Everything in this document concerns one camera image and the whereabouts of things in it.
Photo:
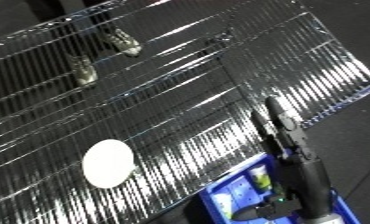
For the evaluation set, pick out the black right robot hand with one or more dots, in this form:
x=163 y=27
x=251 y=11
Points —
x=303 y=180

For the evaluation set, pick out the pale right robot arm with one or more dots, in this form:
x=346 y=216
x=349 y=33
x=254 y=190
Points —
x=326 y=221

